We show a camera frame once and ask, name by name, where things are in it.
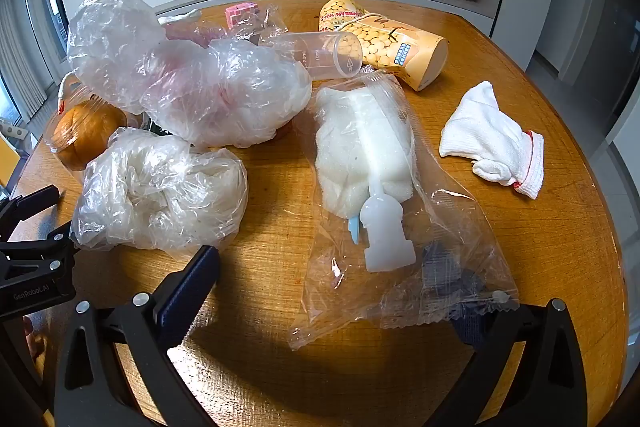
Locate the small clear wrapper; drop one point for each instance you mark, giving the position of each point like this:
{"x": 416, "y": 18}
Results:
{"x": 272, "y": 27}

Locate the clear plastic measuring cup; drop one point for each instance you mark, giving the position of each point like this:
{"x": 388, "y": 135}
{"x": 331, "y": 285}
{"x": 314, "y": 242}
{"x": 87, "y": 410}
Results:
{"x": 320, "y": 54}

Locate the yellow printed paper cup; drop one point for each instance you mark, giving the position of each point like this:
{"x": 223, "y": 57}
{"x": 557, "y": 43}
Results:
{"x": 400, "y": 44}

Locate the white glove red trim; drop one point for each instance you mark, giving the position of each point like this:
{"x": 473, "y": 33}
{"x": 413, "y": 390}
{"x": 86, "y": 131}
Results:
{"x": 490, "y": 132}

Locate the clear bag with sponge brush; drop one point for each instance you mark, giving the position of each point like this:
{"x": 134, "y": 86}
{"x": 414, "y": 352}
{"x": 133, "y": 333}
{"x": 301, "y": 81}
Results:
{"x": 450, "y": 232}

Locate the pink box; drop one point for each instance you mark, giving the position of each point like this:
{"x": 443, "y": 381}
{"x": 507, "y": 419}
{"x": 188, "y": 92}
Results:
{"x": 240, "y": 14}

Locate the white sponge bottle brush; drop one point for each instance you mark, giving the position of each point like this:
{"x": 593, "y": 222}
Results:
{"x": 360, "y": 147}

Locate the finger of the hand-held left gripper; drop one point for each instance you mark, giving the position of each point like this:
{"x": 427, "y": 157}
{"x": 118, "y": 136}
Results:
{"x": 35, "y": 202}
{"x": 50, "y": 239}

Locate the white curtain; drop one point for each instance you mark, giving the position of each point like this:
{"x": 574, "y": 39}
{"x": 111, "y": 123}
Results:
{"x": 30, "y": 57}

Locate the bag white contents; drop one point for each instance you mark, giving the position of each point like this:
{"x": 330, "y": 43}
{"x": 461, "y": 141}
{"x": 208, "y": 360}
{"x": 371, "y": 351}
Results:
{"x": 160, "y": 192}

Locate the clear plastic bag pink contents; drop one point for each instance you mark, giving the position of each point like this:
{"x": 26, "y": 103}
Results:
{"x": 235, "y": 97}

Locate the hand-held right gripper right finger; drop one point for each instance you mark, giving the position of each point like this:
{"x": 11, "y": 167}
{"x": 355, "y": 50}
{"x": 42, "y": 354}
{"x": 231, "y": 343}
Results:
{"x": 505, "y": 347}

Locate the orange fruit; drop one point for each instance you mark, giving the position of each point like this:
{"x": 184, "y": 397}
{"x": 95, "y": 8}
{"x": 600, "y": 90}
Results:
{"x": 80, "y": 137}

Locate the white tube with red tip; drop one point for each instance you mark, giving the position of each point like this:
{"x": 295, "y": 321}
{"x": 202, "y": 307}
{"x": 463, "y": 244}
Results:
{"x": 63, "y": 92}

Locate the white plastic piece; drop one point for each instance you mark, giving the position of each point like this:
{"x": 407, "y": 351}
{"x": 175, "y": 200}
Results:
{"x": 180, "y": 15}

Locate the crumpled clear plastic bag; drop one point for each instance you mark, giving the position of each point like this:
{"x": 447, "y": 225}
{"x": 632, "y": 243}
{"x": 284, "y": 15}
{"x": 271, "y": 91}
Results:
{"x": 110, "y": 37}

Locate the person's left hand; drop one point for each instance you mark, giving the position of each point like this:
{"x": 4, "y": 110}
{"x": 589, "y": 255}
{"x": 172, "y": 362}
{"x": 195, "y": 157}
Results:
{"x": 31, "y": 329}

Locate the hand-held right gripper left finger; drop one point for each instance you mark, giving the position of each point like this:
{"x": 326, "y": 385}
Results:
{"x": 190, "y": 287}

